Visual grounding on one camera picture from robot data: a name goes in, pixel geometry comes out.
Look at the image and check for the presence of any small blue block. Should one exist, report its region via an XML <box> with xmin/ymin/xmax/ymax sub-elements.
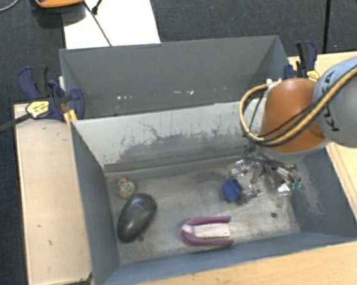
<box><xmin>219</xmin><ymin>177</ymin><xmax>245</xmax><ymax>204</ymax></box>

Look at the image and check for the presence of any black computer mouse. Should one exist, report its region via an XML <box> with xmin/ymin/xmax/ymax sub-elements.
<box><xmin>112</xmin><ymin>190</ymin><xmax>162</xmax><ymax>245</ymax></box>

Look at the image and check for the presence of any speckled beige ball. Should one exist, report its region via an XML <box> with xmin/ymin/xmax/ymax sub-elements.
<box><xmin>115</xmin><ymin>175</ymin><xmax>137</xmax><ymax>200</ymax></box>

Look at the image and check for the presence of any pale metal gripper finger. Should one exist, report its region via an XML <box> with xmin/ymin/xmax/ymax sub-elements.
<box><xmin>238</xmin><ymin>179</ymin><xmax>266</xmax><ymax>204</ymax></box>
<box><xmin>231</xmin><ymin>158</ymin><xmax>255</xmax><ymax>178</ymax></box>

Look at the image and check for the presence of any pale wood board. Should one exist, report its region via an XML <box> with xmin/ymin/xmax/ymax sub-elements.
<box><xmin>5</xmin><ymin>95</ymin><xmax>95</xmax><ymax>285</ymax></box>

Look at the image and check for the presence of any grey metal bin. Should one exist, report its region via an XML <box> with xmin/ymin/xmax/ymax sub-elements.
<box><xmin>58</xmin><ymin>15</ymin><xmax>357</xmax><ymax>285</ymax></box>

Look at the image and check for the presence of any purple and white tool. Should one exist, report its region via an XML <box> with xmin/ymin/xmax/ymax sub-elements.
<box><xmin>178</xmin><ymin>213</ymin><xmax>236</xmax><ymax>253</ymax></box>

